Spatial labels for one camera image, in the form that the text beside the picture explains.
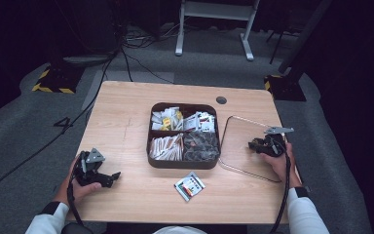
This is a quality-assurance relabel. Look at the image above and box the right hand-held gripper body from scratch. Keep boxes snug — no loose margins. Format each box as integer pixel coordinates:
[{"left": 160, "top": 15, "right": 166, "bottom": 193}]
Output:
[{"left": 256, "top": 126, "right": 295, "bottom": 159}]

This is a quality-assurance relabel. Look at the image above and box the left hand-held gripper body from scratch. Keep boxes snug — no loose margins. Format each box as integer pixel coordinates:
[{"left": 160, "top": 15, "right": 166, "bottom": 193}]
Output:
[{"left": 72, "top": 147, "right": 115, "bottom": 188}]

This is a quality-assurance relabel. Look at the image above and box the clear plastic box lid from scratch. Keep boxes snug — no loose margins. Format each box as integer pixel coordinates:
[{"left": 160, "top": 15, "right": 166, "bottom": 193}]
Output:
[{"left": 218, "top": 115, "right": 288, "bottom": 184}]

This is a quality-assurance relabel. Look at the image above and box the dark brown compartment box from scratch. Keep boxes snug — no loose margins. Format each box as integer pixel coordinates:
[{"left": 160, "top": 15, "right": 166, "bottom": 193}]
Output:
[{"left": 146, "top": 101, "right": 222, "bottom": 171}]

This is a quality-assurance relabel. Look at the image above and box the white packet with colourful print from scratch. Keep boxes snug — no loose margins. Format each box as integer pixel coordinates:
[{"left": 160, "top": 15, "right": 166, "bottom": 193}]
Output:
[{"left": 173, "top": 171, "right": 206, "bottom": 203}]

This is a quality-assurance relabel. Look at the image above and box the person's right hand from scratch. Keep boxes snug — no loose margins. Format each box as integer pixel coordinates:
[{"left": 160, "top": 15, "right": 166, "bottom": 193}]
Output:
[{"left": 259, "top": 142, "right": 303, "bottom": 189}]

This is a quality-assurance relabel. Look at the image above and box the person's left hand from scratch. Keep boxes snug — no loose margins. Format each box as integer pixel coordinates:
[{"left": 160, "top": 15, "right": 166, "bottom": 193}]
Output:
[{"left": 53, "top": 157, "right": 102, "bottom": 207}]

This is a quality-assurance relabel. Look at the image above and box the pile of dark packets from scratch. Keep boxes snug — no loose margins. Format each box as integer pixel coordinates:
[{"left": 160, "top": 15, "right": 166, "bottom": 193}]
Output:
[{"left": 183, "top": 130, "right": 220, "bottom": 162}]

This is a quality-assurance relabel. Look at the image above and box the pile of white orange stick packets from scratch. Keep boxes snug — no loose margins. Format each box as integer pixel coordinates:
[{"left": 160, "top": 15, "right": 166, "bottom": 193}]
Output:
[{"left": 149, "top": 134, "right": 185, "bottom": 162}]

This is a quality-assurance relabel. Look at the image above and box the pile of white black-print packets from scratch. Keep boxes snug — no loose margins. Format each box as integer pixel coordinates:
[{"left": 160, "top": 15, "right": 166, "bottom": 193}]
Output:
[{"left": 182, "top": 110, "right": 216, "bottom": 134}]

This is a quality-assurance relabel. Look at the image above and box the black yellow striped stand base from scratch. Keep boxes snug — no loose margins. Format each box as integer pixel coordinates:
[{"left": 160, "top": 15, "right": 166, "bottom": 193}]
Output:
[
  {"left": 31, "top": 66, "right": 85, "bottom": 95},
  {"left": 264, "top": 74, "right": 307, "bottom": 102}
]

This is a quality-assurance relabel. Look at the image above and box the pile of white yellow packets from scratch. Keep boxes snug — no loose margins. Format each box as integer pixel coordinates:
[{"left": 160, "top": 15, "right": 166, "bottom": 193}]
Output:
[{"left": 151, "top": 106, "right": 184, "bottom": 132}]

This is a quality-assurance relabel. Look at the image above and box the person's white torso clothing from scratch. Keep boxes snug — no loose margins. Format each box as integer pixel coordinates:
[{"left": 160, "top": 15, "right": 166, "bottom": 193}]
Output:
[{"left": 152, "top": 225, "right": 207, "bottom": 234}]

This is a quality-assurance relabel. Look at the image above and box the black slanted stand pole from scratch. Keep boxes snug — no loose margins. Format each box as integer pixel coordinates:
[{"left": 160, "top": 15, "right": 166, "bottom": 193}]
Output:
[{"left": 278, "top": 0, "right": 334, "bottom": 75}]

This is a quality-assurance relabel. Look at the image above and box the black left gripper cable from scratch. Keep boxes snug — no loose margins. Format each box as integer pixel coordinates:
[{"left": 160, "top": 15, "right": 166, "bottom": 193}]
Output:
[{"left": 66, "top": 162, "right": 94, "bottom": 234}]

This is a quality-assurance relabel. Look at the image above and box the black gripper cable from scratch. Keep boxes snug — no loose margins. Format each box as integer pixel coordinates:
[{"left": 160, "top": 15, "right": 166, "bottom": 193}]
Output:
[
  {"left": 269, "top": 139, "right": 292, "bottom": 234},
  {"left": 66, "top": 162, "right": 94, "bottom": 234}
]

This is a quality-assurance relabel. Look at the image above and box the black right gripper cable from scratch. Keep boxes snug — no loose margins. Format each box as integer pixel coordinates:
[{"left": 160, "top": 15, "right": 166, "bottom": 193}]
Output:
[{"left": 269, "top": 139, "right": 292, "bottom": 234}]

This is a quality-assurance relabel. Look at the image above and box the long black floor cable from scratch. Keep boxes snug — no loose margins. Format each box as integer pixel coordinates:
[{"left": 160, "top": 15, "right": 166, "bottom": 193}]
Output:
[{"left": 0, "top": 48, "right": 118, "bottom": 200}]

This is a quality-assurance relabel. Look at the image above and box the white metal desk frame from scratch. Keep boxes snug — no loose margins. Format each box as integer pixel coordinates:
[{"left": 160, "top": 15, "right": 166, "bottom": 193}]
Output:
[{"left": 174, "top": 0, "right": 261, "bottom": 62}]

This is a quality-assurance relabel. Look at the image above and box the bundle of floor cables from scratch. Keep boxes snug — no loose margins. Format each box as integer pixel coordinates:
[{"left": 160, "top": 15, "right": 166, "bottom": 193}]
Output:
[{"left": 121, "top": 22, "right": 189, "bottom": 50}]

